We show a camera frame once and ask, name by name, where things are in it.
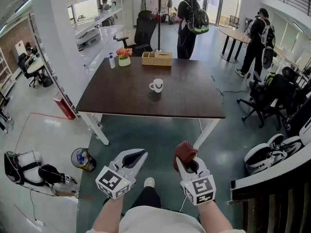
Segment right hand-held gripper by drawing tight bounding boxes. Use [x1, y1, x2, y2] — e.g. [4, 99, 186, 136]
[175, 156, 216, 205]

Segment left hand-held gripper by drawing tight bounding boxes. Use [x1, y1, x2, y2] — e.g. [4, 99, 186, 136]
[95, 149, 148, 199]

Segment reddish-brown knitted cloth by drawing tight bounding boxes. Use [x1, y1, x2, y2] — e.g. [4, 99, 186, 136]
[173, 140, 198, 172]

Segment white mug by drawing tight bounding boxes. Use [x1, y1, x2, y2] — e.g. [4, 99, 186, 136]
[149, 78, 164, 93]

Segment person's left forearm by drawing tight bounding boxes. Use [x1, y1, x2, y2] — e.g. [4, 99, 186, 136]
[92, 195, 126, 233]

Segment person's right forearm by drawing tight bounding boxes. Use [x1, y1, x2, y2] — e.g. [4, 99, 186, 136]
[197, 199, 234, 232]

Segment white table leg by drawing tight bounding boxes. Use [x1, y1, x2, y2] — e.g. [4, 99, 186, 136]
[193, 117, 221, 150]
[78, 112, 110, 146]

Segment person's black trouser leg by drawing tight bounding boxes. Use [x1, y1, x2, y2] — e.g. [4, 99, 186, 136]
[130, 185, 162, 210]

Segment black mesh trash bin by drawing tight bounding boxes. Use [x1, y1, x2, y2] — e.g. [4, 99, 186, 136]
[70, 148, 97, 172]

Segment person's white shirt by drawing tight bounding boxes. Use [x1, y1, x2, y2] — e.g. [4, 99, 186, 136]
[86, 205, 246, 233]

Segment white hard-shell backpack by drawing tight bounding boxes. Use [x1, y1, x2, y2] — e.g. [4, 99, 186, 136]
[259, 24, 276, 49]
[244, 143, 287, 176]
[269, 133, 304, 155]

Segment red box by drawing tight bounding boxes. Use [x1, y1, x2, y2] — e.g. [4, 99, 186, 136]
[53, 92, 76, 120]

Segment white pot with flowers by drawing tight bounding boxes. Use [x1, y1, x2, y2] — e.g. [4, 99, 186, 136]
[116, 47, 133, 67]

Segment wicker basket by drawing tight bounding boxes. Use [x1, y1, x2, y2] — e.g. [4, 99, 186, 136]
[141, 51, 173, 67]

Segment white and black backpack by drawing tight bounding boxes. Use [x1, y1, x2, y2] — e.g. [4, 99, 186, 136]
[4, 150, 44, 185]

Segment black office chair with clutter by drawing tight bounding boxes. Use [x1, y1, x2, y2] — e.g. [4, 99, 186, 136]
[237, 67, 302, 131]

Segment white machine on shelf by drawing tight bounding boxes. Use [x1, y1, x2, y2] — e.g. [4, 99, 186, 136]
[76, 28, 102, 49]

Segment white shelf unit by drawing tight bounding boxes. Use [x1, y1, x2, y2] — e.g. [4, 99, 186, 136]
[65, 0, 127, 67]

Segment black high-back office chair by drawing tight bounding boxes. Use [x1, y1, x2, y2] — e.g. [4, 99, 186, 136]
[116, 10, 157, 57]

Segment small round white table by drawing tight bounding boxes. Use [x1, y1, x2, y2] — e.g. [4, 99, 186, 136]
[27, 59, 46, 84]

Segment round wooden table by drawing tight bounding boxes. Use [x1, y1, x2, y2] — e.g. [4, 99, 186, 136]
[218, 27, 252, 63]

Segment black coat rack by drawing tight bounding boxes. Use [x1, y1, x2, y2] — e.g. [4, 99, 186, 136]
[152, 0, 171, 52]

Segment black swivel chair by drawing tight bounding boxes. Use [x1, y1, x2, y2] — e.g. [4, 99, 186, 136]
[18, 53, 37, 88]

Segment green and black backpack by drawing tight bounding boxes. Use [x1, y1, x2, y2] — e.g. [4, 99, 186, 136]
[191, 7, 210, 35]

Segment black mesh chair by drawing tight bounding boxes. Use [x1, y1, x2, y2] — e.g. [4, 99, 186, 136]
[229, 15, 240, 29]

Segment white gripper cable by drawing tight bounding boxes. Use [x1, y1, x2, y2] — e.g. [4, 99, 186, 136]
[179, 195, 188, 213]

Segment black floor cable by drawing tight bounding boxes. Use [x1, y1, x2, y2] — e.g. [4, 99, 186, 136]
[210, 75, 248, 104]

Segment black device with cables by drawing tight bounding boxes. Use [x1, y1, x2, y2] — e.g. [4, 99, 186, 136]
[38, 164, 78, 186]

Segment dark wooden stair rail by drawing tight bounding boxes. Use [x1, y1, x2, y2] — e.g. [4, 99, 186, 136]
[229, 176, 311, 233]

